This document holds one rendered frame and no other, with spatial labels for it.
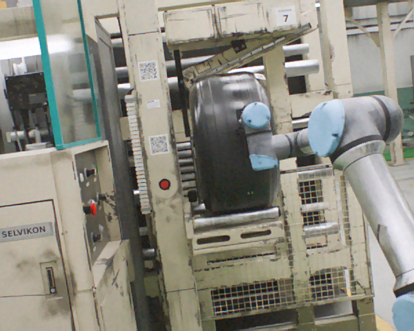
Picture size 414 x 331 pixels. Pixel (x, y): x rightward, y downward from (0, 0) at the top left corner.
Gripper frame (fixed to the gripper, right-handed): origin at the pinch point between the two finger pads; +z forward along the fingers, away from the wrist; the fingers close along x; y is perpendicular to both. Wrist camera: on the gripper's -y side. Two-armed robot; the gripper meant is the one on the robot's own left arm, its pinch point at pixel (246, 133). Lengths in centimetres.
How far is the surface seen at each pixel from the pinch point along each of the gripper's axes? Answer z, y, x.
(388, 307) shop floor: 128, -108, -86
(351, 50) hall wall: 925, 229, -366
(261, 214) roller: 17.9, -30.6, -3.2
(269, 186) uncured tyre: 9.2, -19.9, -6.7
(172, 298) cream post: 29, -61, 36
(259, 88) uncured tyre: 8.7, 16.6, -7.9
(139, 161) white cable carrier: 23.3, -3.5, 41.4
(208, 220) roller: 17.9, -29.9, 17.2
